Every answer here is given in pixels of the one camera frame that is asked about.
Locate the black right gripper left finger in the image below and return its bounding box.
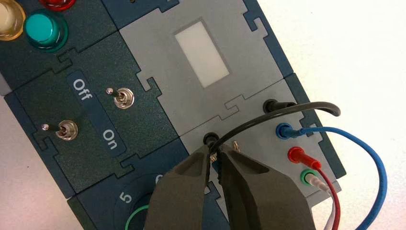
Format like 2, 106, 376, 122
144, 145, 211, 230

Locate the blue jumper wire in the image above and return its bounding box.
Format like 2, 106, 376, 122
275, 123, 388, 230

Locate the white jumper wire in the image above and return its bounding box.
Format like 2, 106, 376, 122
306, 176, 337, 230

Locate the black jumper wire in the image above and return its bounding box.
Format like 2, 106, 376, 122
203, 99, 341, 166

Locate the yellow push button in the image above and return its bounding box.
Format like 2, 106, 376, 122
0, 0, 26, 41

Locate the red jumper wire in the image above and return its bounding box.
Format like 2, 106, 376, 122
287, 146, 341, 230

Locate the red push button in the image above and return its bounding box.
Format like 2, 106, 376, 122
38, 0, 77, 12

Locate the teal push button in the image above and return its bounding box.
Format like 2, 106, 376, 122
23, 9, 69, 53

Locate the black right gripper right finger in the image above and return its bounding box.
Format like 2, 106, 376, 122
218, 143, 316, 230

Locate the white rectangular display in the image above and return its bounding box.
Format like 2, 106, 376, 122
174, 20, 231, 89

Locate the teal and grey control box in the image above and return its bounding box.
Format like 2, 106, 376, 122
0, 0, 347, 230

